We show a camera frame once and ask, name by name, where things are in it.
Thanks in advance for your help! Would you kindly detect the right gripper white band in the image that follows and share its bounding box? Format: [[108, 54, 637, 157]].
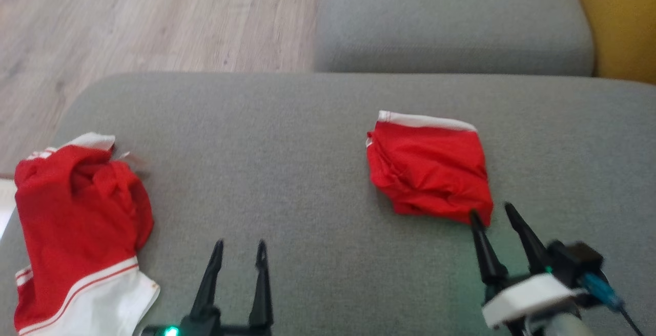
[[469, 202, 588, 336]]

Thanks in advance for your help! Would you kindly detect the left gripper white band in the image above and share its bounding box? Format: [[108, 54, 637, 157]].
[[141, 239, 274, 336]]

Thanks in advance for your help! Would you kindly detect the red jersey with white trim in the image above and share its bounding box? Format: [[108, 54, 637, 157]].
[[13, 132, 160, 336], [366, 111, 494, 226]]

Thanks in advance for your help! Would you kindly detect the large grey sofa seat cushion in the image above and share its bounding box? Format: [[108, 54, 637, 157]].
[[0, 72, 656, 336]]

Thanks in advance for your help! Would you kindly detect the small grey sofa seat cushion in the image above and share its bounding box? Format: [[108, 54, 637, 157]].
[[314, 0, 595, 76]]

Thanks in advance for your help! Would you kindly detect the yellow sofa backrest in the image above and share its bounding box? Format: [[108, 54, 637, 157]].
[[566, 0, 656, 85]]

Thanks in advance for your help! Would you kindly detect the black cable with blue plug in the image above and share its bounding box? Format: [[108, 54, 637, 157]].
[[582, 274, 644, 336]]

